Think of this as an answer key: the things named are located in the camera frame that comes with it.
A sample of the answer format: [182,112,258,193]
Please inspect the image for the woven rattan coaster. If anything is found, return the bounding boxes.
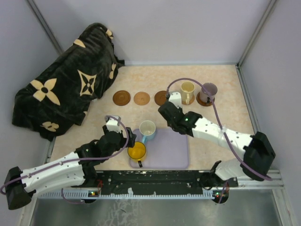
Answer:
[134,92,150,105]
[182,94,195,105]

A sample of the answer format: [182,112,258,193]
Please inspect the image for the yellow glass mug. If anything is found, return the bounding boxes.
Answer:
[127,142,147,168]

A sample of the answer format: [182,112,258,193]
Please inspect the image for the brown wooden coaster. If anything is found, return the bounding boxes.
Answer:
[112,90,131,106]
[197,91,213,106]

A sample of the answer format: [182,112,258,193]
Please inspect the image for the dark wooden coaster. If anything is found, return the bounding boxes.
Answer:
[154,90,166,106]

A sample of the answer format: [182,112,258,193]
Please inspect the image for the cream ceramic mug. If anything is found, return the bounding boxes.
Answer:
[180,81,195,98]

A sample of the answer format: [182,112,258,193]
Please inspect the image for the white blue mug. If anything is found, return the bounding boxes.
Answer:
[139,121,156,144]

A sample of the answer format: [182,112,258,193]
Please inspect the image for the purple glass mug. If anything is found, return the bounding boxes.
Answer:
[201,82,218,101]

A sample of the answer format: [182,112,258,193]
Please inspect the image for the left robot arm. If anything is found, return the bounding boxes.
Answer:
[5,126,137,210]

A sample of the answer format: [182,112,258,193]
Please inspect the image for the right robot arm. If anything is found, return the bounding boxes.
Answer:
[158,101,276,186]

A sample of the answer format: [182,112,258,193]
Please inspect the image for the lavender plastic tray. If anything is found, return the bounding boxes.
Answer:
[133,129,190,170]

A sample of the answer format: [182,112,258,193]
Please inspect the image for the black floral blanket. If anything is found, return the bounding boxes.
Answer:
[12,23,125,140]

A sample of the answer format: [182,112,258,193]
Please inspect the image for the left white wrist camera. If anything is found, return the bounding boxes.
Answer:
[105,115,121,133]

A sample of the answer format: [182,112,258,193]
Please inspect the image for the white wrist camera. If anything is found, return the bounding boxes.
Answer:
[105,115,121,133]
[166,91,182,108]

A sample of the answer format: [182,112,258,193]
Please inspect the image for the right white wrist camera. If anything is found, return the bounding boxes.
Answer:
[166,91,182,108]

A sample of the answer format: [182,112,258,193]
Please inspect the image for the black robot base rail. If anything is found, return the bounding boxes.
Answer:
[74,170,225,195]

